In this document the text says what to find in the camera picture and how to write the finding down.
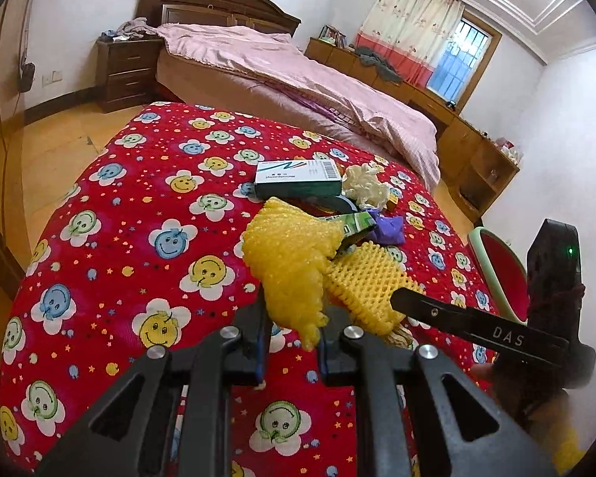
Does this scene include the dark wooden headboard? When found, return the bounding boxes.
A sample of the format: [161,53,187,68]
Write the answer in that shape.
[135,0,301,36]

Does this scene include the green wrapper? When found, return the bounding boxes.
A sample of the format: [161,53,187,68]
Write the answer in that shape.
[322,211,377,253]

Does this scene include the cream paper ball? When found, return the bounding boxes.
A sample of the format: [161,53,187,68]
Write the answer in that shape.
[342,164,390,210]

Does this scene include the person's right hand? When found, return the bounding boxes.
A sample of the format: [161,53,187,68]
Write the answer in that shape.
[469,363,499,388]

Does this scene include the purple plastic bag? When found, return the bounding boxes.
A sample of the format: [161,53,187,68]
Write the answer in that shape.
[367,208,404,246]

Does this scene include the floral curtain with red hem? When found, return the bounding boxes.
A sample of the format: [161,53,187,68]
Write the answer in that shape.
[355,0,465,87]

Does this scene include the long wooden cabinet desk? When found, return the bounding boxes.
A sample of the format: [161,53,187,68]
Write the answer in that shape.
[304,38,519,225]

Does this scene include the yellow foam fruit net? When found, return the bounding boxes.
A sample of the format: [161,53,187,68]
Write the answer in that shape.
[325,241,425,337]

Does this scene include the red flower-print blanket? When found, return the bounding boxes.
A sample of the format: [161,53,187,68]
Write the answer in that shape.
[0,101,495,471]

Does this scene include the red bin with green rim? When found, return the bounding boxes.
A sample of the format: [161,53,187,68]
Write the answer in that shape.
[468,226,530,324]

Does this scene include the green and white box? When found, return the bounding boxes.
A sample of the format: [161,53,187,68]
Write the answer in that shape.
[254,159,342,199]

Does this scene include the dark wooden nightstand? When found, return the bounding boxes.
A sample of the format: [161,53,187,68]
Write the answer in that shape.
[95,38,163,113]

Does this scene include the window with blue light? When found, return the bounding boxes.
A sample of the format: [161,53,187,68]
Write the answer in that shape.
[426,12,502,112]

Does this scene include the yellow bubble wrap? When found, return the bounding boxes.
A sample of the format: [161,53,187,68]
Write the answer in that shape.
[243,197,344,351]

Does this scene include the dark clothes on cabinet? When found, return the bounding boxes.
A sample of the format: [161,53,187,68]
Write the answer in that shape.
[354,47,402,83]

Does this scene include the peanut shells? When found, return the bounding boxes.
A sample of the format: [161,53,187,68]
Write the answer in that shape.
[381,324,419,351]

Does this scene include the pink bed quilt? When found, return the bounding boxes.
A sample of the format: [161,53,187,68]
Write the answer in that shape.
[156,24,440,191]

